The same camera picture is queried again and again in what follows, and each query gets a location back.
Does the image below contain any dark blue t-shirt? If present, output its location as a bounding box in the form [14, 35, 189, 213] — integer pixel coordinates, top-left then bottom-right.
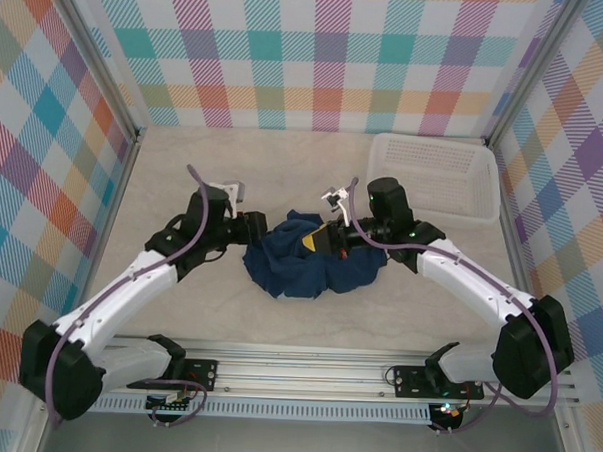
[240, 208, 389, 306]

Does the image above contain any white perforated plastic basket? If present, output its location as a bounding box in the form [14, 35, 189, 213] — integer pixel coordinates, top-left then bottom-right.
[364, 132, 503, 231]

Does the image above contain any grey metal sheet panel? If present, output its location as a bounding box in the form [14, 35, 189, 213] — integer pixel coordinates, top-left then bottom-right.
[35, 407, 574, 452]

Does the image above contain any black controller box with lights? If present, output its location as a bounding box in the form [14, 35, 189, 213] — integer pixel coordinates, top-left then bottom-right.
[430, 401, 468, 430]

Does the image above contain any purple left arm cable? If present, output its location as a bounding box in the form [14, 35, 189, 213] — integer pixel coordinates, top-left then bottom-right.
[45, 157, 220, 433]

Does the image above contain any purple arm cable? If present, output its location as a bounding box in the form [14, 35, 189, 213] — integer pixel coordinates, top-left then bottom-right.
[337, 175, 570, 443]
[45, 157, 220, 433]

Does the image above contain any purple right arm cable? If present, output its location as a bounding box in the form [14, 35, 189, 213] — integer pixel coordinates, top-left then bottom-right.
[337, 175, 570, 443]

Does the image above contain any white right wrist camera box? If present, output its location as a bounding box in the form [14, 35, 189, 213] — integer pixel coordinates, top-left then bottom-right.
[319, 184, 357, 227]

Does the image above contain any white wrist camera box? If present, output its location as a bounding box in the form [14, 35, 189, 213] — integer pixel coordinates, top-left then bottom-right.
[319, 184, 357, 227]
[206, 179, 247, 218]

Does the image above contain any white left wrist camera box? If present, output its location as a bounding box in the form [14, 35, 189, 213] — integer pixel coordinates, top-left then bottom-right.
[206, 179, 247, 218]

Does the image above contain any aluminium side frame bar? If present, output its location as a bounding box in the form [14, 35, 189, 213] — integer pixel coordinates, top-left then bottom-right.
[63, 125, 148, 355]
[475, 138, 561, 368]

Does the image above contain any aluminium mounting rail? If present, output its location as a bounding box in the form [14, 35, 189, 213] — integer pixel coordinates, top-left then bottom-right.
[28, 329, 585, 413]

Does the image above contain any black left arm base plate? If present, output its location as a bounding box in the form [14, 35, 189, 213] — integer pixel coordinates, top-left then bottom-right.
[126, 356, 220, 395]

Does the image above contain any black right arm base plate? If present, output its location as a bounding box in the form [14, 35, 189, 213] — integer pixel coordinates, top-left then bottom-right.
[389, 363, 486, 403]

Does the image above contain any white slotted cable duct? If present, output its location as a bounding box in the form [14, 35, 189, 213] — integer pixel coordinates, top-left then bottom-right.
[52, 387, 433, 427]

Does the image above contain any aluminium frame post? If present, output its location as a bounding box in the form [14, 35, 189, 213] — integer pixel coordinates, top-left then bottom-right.
[37, 0, 152, 145]
[484, 0, 588, 154]

